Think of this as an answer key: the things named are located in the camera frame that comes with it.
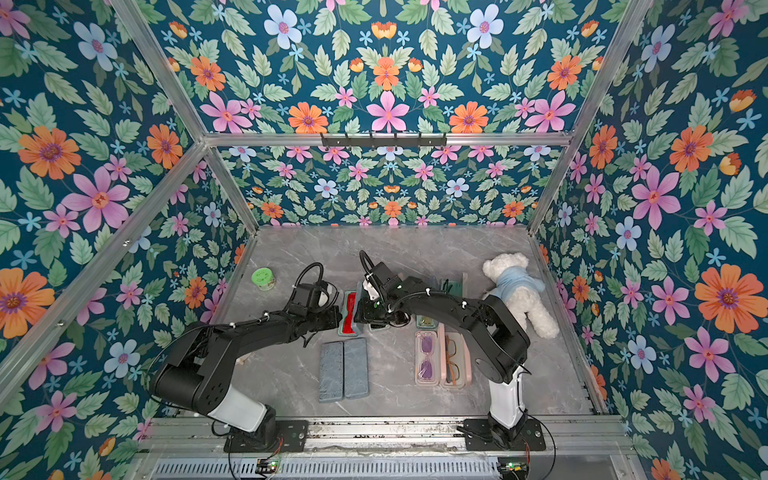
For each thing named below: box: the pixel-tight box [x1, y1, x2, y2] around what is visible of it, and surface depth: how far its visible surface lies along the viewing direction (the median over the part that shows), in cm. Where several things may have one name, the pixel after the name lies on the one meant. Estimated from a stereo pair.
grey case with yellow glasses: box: [344, 337, 369, 399], surface depth 84 cm
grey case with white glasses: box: [319, 341, 344, 403], surface depth 83 cm
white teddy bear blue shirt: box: [482, 252, 560, 339], surface depth 96 cm
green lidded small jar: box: [251, 267, 276, 292], surface depth 102 cm
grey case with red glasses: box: [338, 283, 363, 337], surface depth 93 cm
